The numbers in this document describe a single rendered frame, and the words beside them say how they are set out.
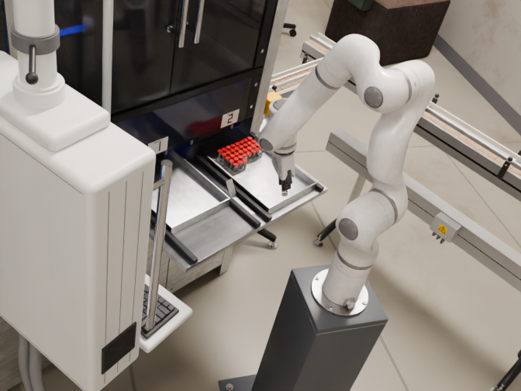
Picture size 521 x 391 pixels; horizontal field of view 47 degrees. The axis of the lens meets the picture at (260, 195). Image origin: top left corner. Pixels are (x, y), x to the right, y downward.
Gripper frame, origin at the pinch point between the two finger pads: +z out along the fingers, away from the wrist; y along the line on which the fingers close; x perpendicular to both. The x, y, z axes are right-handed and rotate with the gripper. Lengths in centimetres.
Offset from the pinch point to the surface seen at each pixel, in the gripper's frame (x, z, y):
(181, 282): -39, 83, -38
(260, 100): 7.4, 0.1, -47.7
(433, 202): 88, 71, -33
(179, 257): -40.2, 8.3, 12.7
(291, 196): 5.1, 15.1, -7.1
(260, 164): 0.7, 16.4, -29.7
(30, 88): -62, -73, 31
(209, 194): -23.3, 11.3, -15.0
